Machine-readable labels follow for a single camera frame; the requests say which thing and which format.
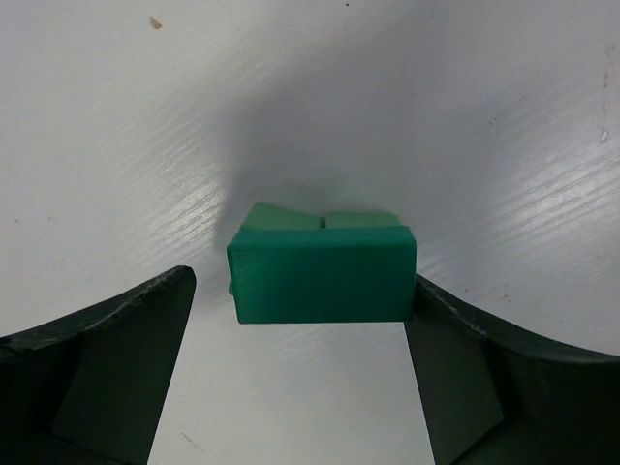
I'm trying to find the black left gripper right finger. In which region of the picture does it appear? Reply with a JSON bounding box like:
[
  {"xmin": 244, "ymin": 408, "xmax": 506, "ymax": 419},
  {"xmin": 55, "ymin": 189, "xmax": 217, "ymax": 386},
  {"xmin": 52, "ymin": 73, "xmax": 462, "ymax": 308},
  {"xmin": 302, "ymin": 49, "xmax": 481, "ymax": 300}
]
[{"xmin": 404, "ymin": 277, "xmax": 619, "ymax": 464}]

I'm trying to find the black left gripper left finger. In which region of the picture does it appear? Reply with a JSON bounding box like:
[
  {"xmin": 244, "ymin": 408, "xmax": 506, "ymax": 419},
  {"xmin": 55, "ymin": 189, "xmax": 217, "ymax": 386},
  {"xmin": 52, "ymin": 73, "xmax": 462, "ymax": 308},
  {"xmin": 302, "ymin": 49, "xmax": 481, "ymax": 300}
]
[{"xmin": 1, "ymin": 266, "xmax": 197, "ymax": 464}]

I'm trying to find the green letter cube F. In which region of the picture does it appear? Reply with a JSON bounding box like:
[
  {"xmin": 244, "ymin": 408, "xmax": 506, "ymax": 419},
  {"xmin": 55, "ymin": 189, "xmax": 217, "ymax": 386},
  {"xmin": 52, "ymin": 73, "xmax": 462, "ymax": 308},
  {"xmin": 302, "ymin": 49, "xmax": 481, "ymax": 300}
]
[{"xmin": 325, "ymin": 211, "xmax": 401, "ymax": 229}]

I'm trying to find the green letter cube G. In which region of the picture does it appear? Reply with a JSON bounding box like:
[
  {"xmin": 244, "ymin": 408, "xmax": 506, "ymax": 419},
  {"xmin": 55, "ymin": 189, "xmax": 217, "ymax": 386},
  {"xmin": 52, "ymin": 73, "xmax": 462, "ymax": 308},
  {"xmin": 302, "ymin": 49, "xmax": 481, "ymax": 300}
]
[{"xmin": 239, "ymin": 201, "xmax": 323, "ymax": 231}]

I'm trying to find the green arch block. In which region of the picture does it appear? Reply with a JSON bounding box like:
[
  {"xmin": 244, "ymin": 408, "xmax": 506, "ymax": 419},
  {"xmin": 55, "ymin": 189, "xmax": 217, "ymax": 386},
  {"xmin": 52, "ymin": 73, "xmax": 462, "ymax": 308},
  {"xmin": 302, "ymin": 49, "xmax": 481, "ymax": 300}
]
[{"xmin": 227, "ymin": 226, "xmax": 417, "ymax": 325}]

